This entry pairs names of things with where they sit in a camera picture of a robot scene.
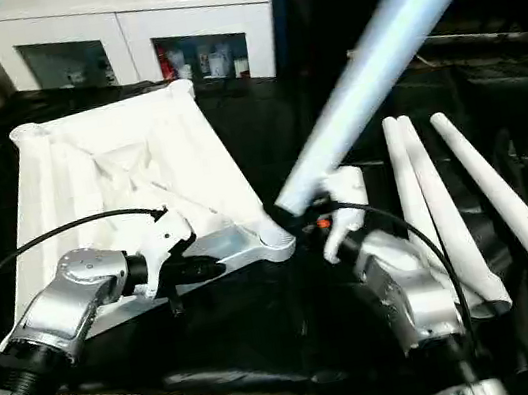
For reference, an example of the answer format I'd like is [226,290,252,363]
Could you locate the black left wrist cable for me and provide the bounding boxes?
[0,201,176,303]

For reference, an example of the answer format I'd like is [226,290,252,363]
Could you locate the black table mat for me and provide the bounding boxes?
[0,5,528,395]

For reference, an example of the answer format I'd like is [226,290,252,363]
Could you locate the white plastic table leg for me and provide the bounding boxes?
[240,0,528,220]
[380,109,461,286]
[394,101,516,329]
[428,97,528,332]

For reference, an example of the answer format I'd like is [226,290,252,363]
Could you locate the white plastic table top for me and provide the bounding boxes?
[0,65,308,351]

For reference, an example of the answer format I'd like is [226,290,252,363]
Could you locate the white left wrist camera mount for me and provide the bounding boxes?
[122,202,204,301]

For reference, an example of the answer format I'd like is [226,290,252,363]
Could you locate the white glass-door cabinet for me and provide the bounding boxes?
[0,0,295,124]

